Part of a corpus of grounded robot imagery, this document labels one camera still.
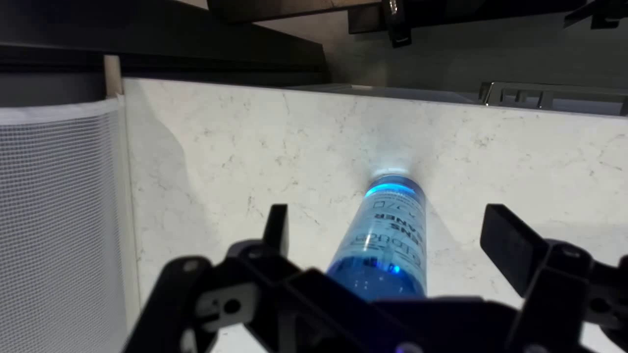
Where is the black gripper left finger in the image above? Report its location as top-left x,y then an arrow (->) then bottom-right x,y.
124,202 -> 369,353

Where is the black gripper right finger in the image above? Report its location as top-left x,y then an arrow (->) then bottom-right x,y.
481,204 -> 628,353

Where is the blue spray bottle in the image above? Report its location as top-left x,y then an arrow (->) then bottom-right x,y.
328,174 -> 426,302

